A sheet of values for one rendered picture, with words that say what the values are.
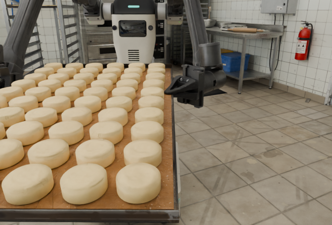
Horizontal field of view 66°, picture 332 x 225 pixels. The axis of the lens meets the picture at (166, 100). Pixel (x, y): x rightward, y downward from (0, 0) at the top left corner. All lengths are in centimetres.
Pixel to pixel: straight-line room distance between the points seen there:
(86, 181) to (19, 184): 7
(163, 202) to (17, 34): 76
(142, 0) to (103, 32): 304
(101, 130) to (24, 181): 13
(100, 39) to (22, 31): 366
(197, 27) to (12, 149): 62
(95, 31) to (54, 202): 425
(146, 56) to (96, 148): 111
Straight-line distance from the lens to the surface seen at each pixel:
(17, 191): 32
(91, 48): 452
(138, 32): 141
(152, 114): 44
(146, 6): 148
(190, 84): 60
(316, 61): 407
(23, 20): 96
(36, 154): 37
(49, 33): 549
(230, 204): 186
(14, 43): 93
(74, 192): 30
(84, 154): 35
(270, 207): 192
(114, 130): 39
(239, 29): 420
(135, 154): 33
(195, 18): 85
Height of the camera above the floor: 120
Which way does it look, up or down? 19 degrees down
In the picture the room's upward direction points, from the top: straight up
